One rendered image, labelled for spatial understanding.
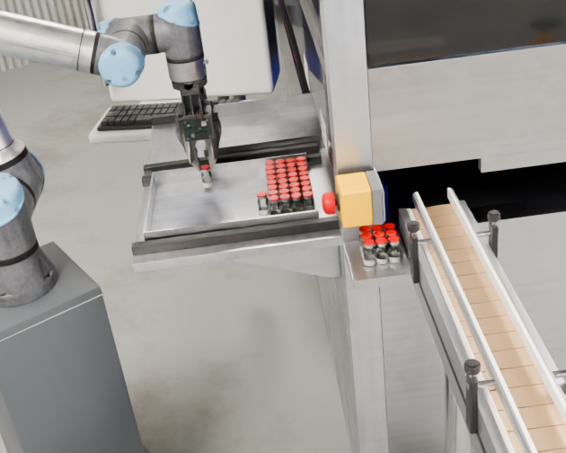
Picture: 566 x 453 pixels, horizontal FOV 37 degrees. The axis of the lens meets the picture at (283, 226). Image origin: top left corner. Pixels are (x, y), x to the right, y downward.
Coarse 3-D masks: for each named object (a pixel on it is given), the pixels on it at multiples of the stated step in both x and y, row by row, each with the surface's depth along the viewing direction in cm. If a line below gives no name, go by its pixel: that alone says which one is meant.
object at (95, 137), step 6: (144, 102) 250; (150, 102) 250; (156, 102) 249; (162, 102) 249; (96, 126) 237; (96, 132) 233; (102, 132) 233; (108, 132) 233; (114, 132) 232; (120, 132) 232; (126, 132) 231; (132, 132) 231; (138, 132) 231; (144, 132) 230; (150, 132) 230; (90, 138) 233; (96, 138) 233; (102, 138) 232; (108, 138) 232; (114, 138) 232; (120, 138) 232; (126, 138) 232; (132, 138) 231; (138, 138) 231; (144, 138) 231
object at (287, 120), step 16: (288, 96) 212; (304, 96) 213; (224, 112) 213; (240, 112) 214; (256, 112) 214; (272, 112) 212; (288, 112) 211; (304, 112) 210; (224, 128) 208; (240, 128) 206; (256, 128) 205; (272, 128) 204; (288, 128) 203; (304, 128) 202; (320, 128) 201; (224, 144) 199; (240, 144) 198; (256, 144) 190; (272, 144) 191; (288, 144) 191; (320, 144) 191
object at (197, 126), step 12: (180, 84) 164; (192, 84) 166; (204, 84) 165; (192, 96) 166; (180, 108) 170; (192, 108) 164; (204, 108) 168; (180, 120) 168; (192, 120) 166; (204, 120) 166; (180, 132) 167; (192, 132) 167; (204, 132) 167
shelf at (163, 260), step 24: (168, 144) 203; (312, 168) 184; (144, 192) 183; (144, 216) 174; (144, 240) 165; (264, 240) 160; (288, 240) 159; (312, 240) 159; (336, 240) 159; (144, 264) 158; (168, 264) 159; (192, 264) 159
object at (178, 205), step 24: (192, 168) 183; (216, 168) 183; (240, 168) 184; (264, 168) 184; (168, 192) 181; (192, 192) 180; (216, 192) 179; (240, 192) 177; (168, 216) 172; (192, 216) 171; (216, 216) 170; (240, 216) 169; (264, 216) 168; (288, 216) 161; (312, 216) 161
